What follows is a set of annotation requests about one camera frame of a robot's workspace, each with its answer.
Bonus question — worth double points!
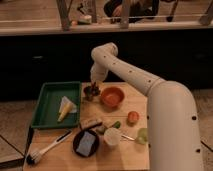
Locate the dark red grape bunch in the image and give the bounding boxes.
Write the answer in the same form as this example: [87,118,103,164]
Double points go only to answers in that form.
[90,83,100,96]

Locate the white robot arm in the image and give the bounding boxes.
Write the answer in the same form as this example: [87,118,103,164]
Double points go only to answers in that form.
[90,43,204,171]

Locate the small metal cup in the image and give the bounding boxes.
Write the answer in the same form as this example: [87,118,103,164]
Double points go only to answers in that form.
[83,86,94,101]

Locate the white measuring cup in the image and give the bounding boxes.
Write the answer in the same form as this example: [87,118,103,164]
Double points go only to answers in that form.
[103,127,131,148]

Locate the orange bowl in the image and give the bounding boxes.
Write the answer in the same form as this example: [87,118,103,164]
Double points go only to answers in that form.
[100,86,125,108]

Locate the white cloth in tray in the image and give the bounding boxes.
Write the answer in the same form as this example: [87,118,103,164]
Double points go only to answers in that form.
[59,96,77,113]

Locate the wooden block eraser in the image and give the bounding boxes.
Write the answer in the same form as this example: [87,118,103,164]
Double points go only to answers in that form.
[80,118,102,130]

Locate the green vegetable piece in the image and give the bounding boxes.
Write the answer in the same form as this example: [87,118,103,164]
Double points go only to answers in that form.
[96,120,122,135]

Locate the red orange tomato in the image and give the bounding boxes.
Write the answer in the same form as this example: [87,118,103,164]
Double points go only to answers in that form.
[127,111,139,124]

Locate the small items on ledge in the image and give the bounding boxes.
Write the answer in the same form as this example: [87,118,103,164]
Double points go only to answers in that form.
[71,15,92,26]

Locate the green plastic tray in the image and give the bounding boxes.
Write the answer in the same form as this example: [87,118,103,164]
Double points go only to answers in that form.
[31,82,81,129]

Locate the blue sponge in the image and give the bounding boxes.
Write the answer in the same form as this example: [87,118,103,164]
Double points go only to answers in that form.
[77,132,95,156]

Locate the black plate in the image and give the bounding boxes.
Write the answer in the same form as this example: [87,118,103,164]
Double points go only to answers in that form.
[73,130,99,157]

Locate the green apple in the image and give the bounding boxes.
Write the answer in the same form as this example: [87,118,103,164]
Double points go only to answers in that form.
[136,128,148,144]

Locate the person in dark clothes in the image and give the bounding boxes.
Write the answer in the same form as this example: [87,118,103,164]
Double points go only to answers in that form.
[104,0,159,23]

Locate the wooden railing post middle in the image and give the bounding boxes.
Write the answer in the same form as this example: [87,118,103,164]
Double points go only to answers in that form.
[120,0,131,29]

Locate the wooden railing post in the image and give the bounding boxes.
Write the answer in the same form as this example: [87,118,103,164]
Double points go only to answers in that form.
[120,0,131,29]
[56,0,73,31]

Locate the wooden railing post left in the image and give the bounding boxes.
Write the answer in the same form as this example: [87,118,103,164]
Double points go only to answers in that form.
[56,0,73,31]

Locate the black cable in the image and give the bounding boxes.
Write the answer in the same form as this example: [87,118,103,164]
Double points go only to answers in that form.
[199,139,213,154]

